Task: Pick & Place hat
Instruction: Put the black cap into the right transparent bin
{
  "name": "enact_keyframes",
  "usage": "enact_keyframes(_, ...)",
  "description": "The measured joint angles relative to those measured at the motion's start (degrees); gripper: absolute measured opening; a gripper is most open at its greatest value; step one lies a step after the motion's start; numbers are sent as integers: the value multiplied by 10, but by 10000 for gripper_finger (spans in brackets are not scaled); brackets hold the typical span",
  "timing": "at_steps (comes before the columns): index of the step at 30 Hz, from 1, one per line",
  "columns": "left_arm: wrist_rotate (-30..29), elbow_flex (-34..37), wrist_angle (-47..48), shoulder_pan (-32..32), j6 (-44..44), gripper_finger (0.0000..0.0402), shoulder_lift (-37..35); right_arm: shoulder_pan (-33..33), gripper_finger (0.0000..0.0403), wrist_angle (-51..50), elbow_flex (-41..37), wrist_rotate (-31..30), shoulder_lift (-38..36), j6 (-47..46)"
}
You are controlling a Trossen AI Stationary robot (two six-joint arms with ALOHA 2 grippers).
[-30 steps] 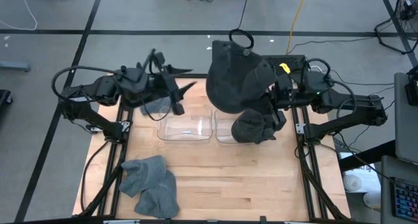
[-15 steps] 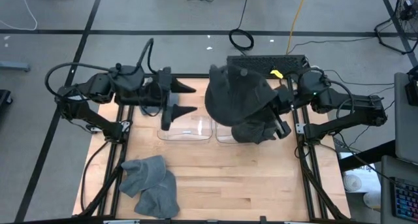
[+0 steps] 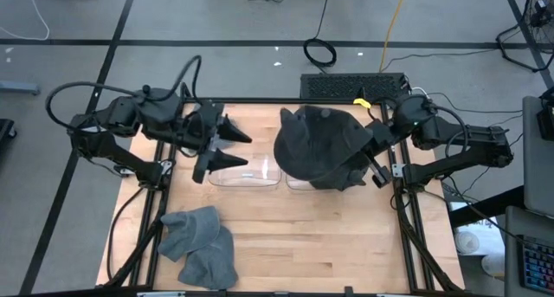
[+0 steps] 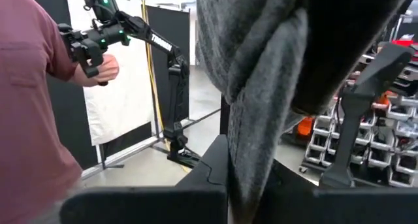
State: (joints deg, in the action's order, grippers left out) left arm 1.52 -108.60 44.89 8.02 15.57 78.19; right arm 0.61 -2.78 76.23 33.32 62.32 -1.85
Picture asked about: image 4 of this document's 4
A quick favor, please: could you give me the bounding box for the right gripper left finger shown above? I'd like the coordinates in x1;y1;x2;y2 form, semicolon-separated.
60;134;229;224

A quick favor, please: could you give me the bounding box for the orange object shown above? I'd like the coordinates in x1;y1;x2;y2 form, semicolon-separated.
295;116;316;138

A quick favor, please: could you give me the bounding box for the person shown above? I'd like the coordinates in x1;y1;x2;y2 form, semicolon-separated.
0;0;99;224

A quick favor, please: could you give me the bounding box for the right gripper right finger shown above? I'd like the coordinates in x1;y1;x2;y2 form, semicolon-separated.
254;159;418;224

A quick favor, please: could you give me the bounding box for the white cloth sheet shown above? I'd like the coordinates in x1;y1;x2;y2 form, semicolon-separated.
65;0;154;146

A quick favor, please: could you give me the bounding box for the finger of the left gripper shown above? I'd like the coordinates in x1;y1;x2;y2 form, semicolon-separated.
319;42;415;189
391;65;418;96

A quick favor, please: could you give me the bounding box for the rack of parts bins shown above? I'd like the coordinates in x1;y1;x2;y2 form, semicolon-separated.
298;37;418;189

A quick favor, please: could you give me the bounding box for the person's hand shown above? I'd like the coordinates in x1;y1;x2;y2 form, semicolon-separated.
93;54;120;87

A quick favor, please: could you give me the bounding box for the black frame post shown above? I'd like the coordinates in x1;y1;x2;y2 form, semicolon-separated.
219;95;231;136

